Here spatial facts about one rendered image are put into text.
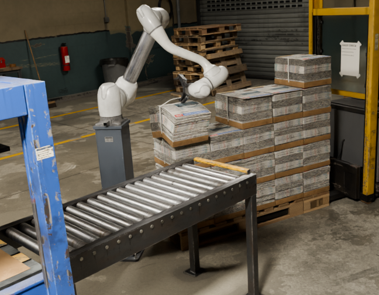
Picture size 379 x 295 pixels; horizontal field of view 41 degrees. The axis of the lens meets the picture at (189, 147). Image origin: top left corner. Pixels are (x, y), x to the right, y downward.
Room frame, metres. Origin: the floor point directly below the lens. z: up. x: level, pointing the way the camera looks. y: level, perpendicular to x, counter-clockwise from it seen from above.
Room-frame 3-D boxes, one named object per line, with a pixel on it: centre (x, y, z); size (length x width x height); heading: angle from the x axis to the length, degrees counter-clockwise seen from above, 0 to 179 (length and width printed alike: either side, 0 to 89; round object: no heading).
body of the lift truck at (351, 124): (4.50, -1.68, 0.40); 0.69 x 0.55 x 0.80; 27
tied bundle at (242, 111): (3.85, -0.44, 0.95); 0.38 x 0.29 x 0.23; 28
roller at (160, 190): (2.57, 0.16, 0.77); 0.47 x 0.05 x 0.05; 45
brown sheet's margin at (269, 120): (3.85, -0.44, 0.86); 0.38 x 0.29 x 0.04; 28
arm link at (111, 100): (3.41, 0.52, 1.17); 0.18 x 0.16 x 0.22; 161
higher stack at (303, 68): (4.13, -0.97, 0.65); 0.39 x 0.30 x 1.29; 27
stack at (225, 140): (3.79, -0.32, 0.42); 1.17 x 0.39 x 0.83; 117
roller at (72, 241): (2.11, 0.62, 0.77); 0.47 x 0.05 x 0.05; 45
